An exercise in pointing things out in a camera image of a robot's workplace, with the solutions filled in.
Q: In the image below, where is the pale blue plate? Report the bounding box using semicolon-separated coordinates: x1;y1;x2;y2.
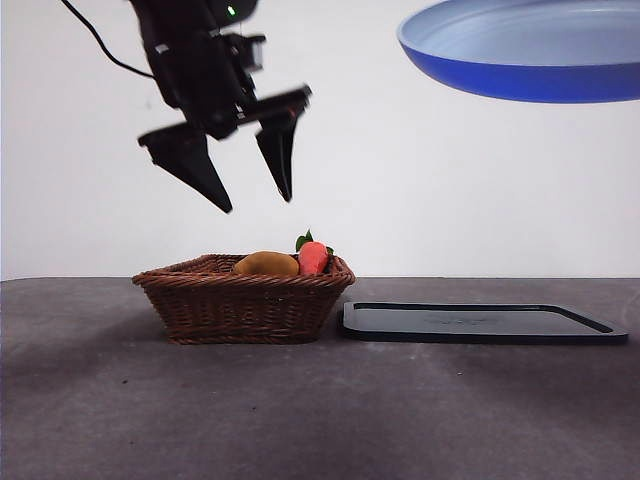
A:
396;0;640;105

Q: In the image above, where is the orange toy carrot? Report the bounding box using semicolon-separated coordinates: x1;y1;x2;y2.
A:
295;228;337;276

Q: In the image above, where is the brown wicker basket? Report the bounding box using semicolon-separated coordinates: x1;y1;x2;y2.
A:
132;253;357;346

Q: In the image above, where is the dark rectangular tray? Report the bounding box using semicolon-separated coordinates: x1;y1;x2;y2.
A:
342;301;630;346

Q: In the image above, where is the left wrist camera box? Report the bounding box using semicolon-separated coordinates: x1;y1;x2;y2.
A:
227;32;267;74

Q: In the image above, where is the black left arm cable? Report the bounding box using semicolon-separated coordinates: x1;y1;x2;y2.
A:
59;0;157;80

